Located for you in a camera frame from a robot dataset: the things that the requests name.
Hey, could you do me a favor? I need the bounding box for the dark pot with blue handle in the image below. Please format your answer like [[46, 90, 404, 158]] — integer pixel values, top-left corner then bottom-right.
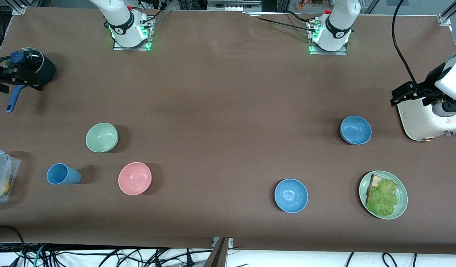
[[5, 47, 56, 113]]

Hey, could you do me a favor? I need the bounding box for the green bowl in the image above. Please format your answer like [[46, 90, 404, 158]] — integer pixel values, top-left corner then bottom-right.
[[86, 123, 119, 153]]

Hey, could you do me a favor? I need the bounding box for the black base cable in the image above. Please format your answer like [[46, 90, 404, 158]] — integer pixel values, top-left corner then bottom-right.
[[250, 15, 314, 33], [285, 10, 317, 24]]

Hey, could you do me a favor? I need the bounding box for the metal support post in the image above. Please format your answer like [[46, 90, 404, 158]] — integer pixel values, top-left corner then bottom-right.
[[203, 237, 233, 267]]

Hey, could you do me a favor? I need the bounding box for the cream white toaster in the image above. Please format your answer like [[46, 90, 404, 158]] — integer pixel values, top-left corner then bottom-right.
[[397, 96, 456, 142]]

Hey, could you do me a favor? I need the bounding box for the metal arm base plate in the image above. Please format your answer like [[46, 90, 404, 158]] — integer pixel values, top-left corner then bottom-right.
[[113, 36, 152, 52], [309, 44, 348, 56]]

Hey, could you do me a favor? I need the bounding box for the blue bowl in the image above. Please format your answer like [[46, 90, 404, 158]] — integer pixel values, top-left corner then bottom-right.
[[339, 116, 372, 145], [274, 179, 309, 214]]

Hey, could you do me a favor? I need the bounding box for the brown table cover sheet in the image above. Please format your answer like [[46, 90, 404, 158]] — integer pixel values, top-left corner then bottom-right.
[[0, 7, 456, 255]]

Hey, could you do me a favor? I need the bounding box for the blue cup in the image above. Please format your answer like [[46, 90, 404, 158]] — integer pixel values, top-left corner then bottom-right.
[[46, 163, 82, 185]]

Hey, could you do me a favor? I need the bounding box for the grey equipment box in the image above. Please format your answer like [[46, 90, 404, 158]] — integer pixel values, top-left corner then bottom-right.
[[207, 0, 262, 12]]

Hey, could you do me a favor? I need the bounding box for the toasted bread slice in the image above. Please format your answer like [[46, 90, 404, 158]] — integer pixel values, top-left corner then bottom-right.
[[366, 174, 399, 202]]

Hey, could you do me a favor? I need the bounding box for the green lettuce leaf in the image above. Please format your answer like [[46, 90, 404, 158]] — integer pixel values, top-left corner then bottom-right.
[[366, 179, 399, 218]]

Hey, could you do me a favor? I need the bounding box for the green plate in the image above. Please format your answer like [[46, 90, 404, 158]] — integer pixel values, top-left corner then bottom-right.
[[359, 171, 408, 220]]

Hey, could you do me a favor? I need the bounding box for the clear plastic container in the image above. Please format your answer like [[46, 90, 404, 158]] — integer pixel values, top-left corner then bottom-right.
[[0, 149, 21, 205]]

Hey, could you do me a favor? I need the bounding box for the pink bowl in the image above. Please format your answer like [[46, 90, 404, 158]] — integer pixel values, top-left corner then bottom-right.
[[118, 162, 152, 196]]

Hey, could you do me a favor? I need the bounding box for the teal floor cable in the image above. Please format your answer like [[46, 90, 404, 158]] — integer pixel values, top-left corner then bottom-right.
[[33, 244, 47, 267]]

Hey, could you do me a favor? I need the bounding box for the glass lid with blue knob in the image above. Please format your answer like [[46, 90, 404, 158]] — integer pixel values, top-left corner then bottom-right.
[[4, 47, 45, 79]]

